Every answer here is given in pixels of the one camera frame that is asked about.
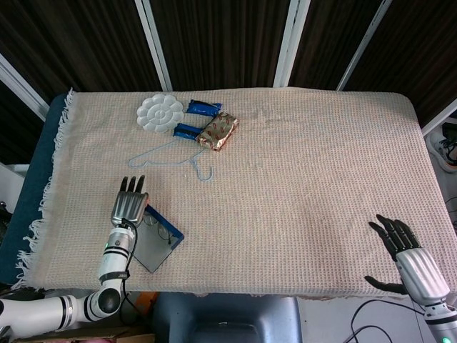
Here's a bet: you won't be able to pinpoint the gold red printed packet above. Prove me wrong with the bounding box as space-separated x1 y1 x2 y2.
196 111 240 153

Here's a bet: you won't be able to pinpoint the blue glasses case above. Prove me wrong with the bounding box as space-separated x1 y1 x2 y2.
132 204 185 274

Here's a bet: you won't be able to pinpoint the light blue wire hanger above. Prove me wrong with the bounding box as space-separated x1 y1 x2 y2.
128 141 214 182

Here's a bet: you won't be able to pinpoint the white screen frame post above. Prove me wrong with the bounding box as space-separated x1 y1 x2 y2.
336 0 392 91
134 0 174 91
0 53 50 121
273 0 312 88
421 98 457 136

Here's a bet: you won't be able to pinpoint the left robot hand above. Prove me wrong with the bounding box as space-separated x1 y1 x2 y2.
111 174 150 228

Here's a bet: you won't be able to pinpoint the blue snack packet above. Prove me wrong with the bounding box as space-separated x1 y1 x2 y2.
185 99 223 117
173 122 205 142

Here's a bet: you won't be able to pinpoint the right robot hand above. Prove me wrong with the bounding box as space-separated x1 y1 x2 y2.
363 214 451 307

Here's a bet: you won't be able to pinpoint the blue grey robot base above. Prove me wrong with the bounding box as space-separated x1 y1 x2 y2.
152 292 302 343

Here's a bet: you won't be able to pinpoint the white sneaker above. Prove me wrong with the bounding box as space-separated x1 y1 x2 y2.
426 131 457 173

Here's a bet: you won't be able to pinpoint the teal padded table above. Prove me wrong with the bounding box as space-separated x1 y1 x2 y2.
0 93 71 287

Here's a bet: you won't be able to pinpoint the black floor cable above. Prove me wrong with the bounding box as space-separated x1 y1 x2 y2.
351 299 431 343

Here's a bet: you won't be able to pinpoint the beige waffle weave cloth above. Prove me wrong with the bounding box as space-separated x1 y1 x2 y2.
10 87 449 299

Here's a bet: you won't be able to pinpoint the thin-framed eyeglasses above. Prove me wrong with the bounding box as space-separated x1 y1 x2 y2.
142 211 173 247

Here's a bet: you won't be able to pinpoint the white flower paint palette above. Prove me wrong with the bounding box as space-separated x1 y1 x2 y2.
137 93 185 135

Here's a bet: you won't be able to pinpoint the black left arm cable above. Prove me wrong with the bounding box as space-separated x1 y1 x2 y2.
119 219 140 322

